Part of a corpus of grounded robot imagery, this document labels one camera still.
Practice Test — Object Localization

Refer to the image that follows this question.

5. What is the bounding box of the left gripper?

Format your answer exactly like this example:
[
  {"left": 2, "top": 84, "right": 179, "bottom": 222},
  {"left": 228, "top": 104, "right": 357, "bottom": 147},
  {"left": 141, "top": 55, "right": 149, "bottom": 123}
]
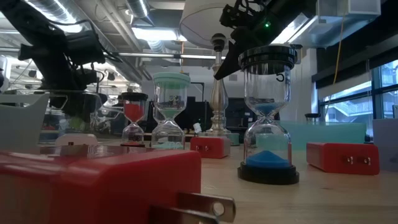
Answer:
[{"left": 49, "top": 65, "right": 108, "bottom": 124}]

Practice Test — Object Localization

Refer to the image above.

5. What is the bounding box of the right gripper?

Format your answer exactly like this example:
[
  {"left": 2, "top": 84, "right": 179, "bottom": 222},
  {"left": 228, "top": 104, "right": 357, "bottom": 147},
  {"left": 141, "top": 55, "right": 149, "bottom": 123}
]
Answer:
[{"left": 213, "top": 0, "right": 281, "bottom": 80}]

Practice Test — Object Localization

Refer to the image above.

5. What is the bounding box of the pale pink plug charger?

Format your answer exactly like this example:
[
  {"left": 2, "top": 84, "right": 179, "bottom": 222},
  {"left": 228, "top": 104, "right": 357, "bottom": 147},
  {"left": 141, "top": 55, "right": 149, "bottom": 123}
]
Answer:
[{"left": 55, "top": 133, "right": 99, "bottom": 146}]

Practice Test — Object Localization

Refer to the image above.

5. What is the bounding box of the black hourglass red sand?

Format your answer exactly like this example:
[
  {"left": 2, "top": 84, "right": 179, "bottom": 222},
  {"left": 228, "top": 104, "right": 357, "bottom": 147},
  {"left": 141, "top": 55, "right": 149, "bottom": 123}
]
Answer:
[{"left": 119, "top": 91, "right": 149, "bottom": 148}]

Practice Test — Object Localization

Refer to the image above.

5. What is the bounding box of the mint green hourglass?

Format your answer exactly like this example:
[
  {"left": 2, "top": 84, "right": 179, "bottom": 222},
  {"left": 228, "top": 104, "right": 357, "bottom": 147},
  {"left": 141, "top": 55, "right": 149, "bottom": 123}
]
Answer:
[{"left": 150, "top": 72, "right": 192, "bottom": 151}]

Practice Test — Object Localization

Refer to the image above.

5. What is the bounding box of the red plug charger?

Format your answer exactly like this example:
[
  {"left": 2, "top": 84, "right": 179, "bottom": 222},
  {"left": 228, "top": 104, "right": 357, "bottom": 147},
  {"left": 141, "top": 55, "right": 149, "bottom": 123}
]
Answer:
[
  {"left": 306, "top": 142, "right": 381, "bottom": 176},
  {"left": 190, "top": 136, "right": 231, "bottom": 159},
  {"left": 0, "top": 144, "right": 237, "bottom": 224}
]

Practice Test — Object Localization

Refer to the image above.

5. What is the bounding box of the small black hourglass blue sand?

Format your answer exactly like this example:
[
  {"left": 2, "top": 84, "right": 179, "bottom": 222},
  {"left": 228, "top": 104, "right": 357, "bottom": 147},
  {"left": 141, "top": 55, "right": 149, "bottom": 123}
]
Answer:
[{"left": 304, "top": 112, "right": 322, "bottom": 123}]

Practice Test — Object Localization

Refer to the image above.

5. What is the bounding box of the large black hourglass blue sand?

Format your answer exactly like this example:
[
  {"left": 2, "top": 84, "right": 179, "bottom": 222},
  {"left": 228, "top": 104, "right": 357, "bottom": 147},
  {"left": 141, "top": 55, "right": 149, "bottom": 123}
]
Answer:
[{"left": 237, "top": 45, "right": 301, "bottom": 185}]

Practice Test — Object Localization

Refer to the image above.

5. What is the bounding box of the lavender plug charger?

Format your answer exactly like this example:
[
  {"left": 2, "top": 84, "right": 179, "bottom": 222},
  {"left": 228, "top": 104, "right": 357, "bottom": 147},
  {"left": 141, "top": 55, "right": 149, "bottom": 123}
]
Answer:
[{"left": 372, "top": 118, "right": 398, "bottom": 173}]

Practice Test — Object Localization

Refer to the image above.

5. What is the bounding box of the silver table lamp white shade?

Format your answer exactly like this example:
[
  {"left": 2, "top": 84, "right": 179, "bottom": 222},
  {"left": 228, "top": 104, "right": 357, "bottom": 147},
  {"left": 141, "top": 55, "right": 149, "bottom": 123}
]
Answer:
[{"left": 179, "top": 0, "right": 241, "bottom": 146}]

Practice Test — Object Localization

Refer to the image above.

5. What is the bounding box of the black rolling cart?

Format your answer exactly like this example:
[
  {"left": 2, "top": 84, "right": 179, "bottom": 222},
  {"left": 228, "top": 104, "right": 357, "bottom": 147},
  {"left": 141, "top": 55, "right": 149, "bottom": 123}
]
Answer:
[{"left": 225, "top": 98, "right": 249, "bottom": 138}]

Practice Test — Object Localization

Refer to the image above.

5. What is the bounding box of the grey plastic bin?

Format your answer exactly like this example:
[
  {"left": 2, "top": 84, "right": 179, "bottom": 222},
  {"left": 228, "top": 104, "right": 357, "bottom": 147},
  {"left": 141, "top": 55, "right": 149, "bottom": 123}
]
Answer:
[{"left": 0, "top": 92, "right": 50, "bottom": 150}]

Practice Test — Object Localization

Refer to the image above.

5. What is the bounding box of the long overhead light bar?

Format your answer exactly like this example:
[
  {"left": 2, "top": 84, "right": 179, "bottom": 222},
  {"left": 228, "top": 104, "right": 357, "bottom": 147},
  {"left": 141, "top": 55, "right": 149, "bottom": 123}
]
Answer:
[{"left": 102, "top": 51, "right": 228, "bottom": 62}]

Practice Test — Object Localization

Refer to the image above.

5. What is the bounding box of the teal translucent tray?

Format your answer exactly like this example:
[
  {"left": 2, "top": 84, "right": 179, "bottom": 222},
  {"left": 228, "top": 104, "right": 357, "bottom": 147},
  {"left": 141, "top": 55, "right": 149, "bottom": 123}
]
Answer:
[{"left": 248, "top": 120, "right": 368, "bottom": 152}]

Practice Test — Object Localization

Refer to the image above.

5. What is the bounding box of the dark framed window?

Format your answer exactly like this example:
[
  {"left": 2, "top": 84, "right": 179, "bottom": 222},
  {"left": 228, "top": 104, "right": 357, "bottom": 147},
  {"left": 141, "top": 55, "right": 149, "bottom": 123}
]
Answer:
[{"left": 317, "top": 58, "right": 398, "bottom": 139}]

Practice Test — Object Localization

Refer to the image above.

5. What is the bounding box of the black background rig frame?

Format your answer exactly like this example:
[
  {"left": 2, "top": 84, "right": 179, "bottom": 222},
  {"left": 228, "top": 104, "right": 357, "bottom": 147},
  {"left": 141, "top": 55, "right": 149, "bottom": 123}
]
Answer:
[{"left": 189, "top": 82, "right": 205, "bottom": 102}]

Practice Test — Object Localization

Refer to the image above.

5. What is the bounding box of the silver ventilation duct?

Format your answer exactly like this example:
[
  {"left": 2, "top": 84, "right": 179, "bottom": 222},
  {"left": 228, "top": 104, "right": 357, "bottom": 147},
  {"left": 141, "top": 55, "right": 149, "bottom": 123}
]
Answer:
[
  {"left": 126, "top": 0, "right": 150, "bottom": 19},
  {"left": 24, "top": 0, "right": 144, "bottom": 82}
]

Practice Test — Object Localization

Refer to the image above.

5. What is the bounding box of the yellow hanging cable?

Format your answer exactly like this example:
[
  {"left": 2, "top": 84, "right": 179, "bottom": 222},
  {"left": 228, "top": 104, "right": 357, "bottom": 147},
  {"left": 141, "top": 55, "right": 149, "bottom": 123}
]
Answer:
[{"left": 332, "top": 15, "right": 345, "bottom": 85}]

